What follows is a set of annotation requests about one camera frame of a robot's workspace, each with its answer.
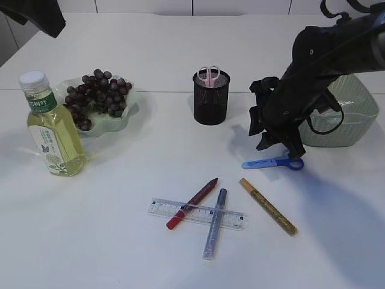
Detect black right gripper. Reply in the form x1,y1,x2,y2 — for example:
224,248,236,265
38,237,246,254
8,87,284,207
249,25,346,157

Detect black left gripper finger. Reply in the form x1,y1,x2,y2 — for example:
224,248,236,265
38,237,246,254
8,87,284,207
1,0,66,39

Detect blue scissors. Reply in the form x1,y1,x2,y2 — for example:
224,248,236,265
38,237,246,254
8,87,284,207
241,150,304,171

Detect clear plastic sheet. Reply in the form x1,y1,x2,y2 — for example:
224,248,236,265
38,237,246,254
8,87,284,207
337,99,356,107

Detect pink purple scissors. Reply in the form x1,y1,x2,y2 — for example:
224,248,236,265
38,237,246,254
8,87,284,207
197,66,221,88

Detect purple artificial grape bunch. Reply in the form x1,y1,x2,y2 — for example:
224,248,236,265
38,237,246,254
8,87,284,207
64,69,134,131

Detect yellow tea bottle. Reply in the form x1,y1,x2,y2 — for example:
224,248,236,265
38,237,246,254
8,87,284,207
19,70,87,176

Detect blue black right robot arm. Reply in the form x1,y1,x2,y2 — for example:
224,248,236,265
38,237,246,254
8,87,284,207
248,1,384,158

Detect green plastic woven basket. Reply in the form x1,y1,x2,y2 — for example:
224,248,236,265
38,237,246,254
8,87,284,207
299,75,380,148

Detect black mesh pen holder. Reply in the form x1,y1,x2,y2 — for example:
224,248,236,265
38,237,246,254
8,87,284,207
192,70,230,126

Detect gold glitter pen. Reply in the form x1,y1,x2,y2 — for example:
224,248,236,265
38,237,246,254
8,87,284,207
239,178,298,236

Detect clear plastic ruler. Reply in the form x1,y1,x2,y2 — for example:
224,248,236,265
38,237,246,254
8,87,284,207
148,198,248,231

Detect red crayon pen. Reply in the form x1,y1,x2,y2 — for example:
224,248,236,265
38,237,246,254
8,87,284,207
166,178,218,230

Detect green wavy glass plate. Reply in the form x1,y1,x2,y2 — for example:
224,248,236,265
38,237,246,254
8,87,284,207
53,75,136,137

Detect blue glitter pen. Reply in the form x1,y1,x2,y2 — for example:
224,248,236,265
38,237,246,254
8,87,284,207
202,188,227,261

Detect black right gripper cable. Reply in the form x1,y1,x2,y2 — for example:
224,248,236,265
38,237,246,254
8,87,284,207
288,0,385,137

